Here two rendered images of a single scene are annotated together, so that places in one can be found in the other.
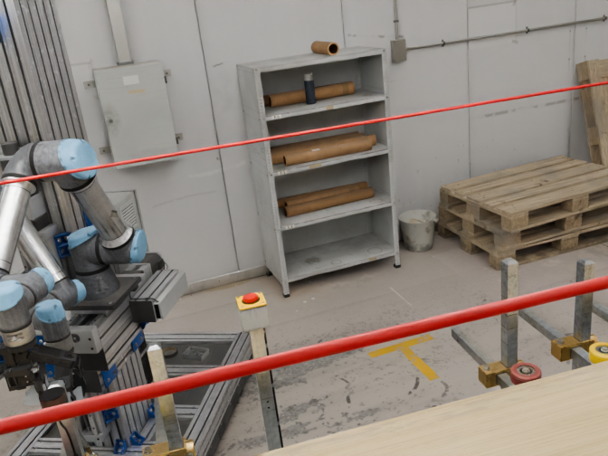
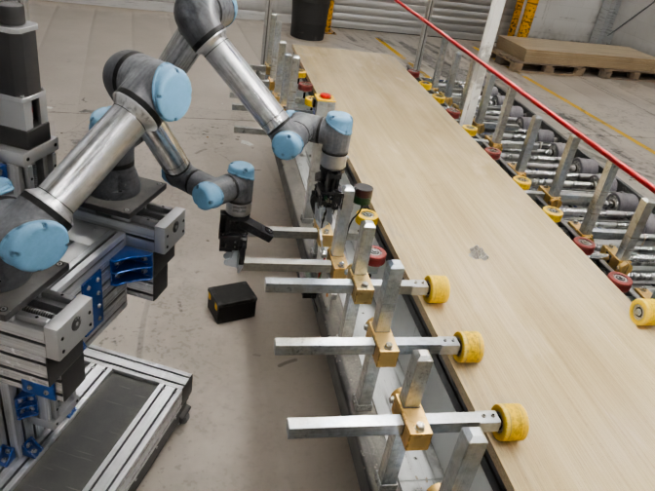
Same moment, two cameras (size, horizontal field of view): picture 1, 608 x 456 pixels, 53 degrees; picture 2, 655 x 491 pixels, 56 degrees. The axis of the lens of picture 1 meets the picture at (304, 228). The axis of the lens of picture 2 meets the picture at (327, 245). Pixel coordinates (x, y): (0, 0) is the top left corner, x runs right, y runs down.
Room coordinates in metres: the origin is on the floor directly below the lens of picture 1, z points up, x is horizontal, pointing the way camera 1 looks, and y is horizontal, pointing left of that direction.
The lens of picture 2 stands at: (1.44, 2.36, 1.91)
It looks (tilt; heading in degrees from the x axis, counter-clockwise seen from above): 31 degrees down; 267
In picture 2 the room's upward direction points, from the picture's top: 10 degrees clockwise
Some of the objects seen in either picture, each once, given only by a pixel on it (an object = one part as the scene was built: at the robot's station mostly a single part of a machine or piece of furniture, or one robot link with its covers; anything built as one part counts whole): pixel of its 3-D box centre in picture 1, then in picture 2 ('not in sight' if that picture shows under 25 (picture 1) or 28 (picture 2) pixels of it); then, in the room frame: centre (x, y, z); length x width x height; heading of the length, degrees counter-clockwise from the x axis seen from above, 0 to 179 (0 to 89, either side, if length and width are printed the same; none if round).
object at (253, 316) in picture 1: (252, 313); (324, 107); (1.42, 0.16, 1.18); 0.07 x 0.07 x 0.08; 12
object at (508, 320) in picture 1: (508, 332); (290, 104); (1.57, -0.57, 0.93); 0.04 x 0.04 x 0.48; 12
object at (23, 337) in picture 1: (18, 334); (334, 159); (1.37, 0.74, 1.23); 0.08 x 0.08 x 0.05
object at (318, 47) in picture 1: (324, 47); not in sight; (4.19, -0.28, 1.59); 0.30 x 0.08 x 0.08; 18
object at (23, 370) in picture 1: (23, 362); (329, 186); (1.37, 0.75, 1.15); 0.09 x 0.08 x 0.12; 102
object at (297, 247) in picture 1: (321, 170); not in sight; (4.15, -0.17, 0.78); 0.90 x 0.45 x 1.55; 108
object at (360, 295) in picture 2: not in sight; (359, 283); (1.25, 0.92, 0.95); 0.14 x 0.06 x 0.05; 102
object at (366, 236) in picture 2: not in sight; (354, 293); (1.26, 0.90, 0.89); 0.04 x 0.04 x 0.48; 12
